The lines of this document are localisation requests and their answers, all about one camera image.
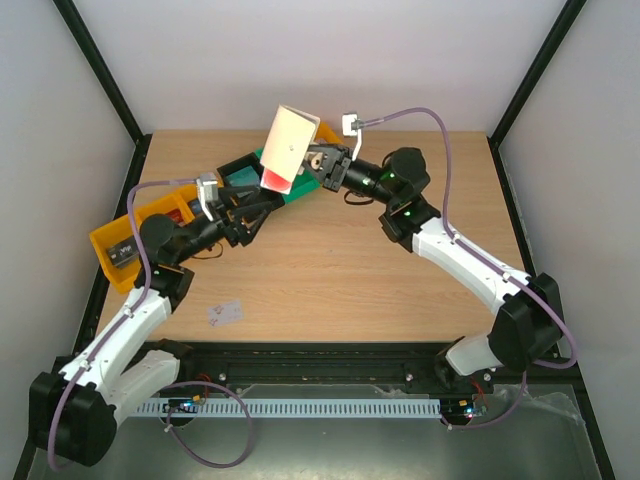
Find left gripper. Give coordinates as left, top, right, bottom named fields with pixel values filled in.
left=174, top=185, right=273, bottom=265

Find red circle white card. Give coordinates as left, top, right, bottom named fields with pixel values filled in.
left=260, top=169, right=293, bottom=195

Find beige card holder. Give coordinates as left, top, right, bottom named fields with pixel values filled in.
left=261, top=104, right=320, bottom=182

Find white patterned card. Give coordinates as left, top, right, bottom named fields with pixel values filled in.
left=207, top=299, right=244, bottom=327

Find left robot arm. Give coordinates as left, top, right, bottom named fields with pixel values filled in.
left=28, top=176, right=272, bottom=472

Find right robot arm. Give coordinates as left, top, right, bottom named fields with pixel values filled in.
left=303, top=144, right=564, bottom=392

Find blue card stack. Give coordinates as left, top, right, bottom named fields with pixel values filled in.
left=188, top=199, right=204, bottom=218

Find red card stack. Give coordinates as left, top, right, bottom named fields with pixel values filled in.
left=166, top=209, right=186, bottom=225

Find black VIP card stack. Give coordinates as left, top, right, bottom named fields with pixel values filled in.
left=106, top=236, right=139, bottom=269

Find black bin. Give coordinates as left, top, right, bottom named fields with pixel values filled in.
left=217, top=150, right=285, bottom=210

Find green bin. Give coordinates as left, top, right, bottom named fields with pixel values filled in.
left=254, top=148, right=320, bottom=204

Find yellow bin far right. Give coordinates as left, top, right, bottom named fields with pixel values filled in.
left=314, top=121, right=343, bottom=145

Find yellow bin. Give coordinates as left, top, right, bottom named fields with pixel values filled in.
left=314, top=121, right=343, bottom=145
left=89, top=215, right=141, bottom=294
left=134, top=193, right=195, bottom=231
left=177, top=184, right=199, bottom=208

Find yellow bin far left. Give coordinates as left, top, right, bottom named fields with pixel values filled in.
left=89, top=215, right=141, bottom=294

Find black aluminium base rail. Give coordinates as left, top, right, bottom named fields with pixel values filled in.
left=49, top=340, right=586, bottom=396

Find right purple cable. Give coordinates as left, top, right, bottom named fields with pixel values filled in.
left=357, top=106, right=579, bottom=432

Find purple cable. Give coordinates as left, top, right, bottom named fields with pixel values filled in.
left=47, top=178, right=254, bottom=472
left=357, top=106, right=579, bottom=432

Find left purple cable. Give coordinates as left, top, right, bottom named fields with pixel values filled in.
left=47, top=178, right=254, bottom=472

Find white slotted cable duct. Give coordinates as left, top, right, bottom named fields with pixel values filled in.
left=132, top=398, right=441, bottom=419

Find left black frame post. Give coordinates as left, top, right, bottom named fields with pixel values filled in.
left=52, top=0, right=151, bottom=146

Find black frame post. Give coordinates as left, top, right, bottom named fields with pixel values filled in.
left=52, top=0, right=151, bottom=146
left=488, top=0, right=589, bottom=146

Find right black frame post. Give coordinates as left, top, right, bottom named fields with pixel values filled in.
left=488, top=0, right=589, bottom=146

